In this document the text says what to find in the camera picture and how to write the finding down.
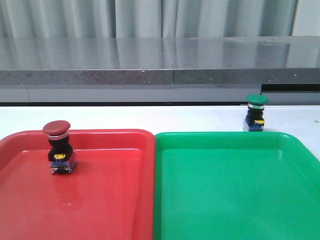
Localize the green mushroom push button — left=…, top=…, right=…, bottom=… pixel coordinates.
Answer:
left=242, top=94, right=269, bottom=132

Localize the red mushroom push button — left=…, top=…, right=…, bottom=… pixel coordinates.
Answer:
left=42, top=120, right=77, bottom=174

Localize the green plastic tray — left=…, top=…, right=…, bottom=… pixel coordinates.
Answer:
left=153, top=132, right=320, bottom=240

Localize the red plastic tray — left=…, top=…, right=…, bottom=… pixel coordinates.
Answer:
left=0, top=129, right=155, bottom=240

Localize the grey stone counter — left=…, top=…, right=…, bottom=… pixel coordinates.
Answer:
left=0, top=36, right=320, bottom=106

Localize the grey pleated curtain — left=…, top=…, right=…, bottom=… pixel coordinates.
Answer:
left=0, top=0, right=298, bottom=38

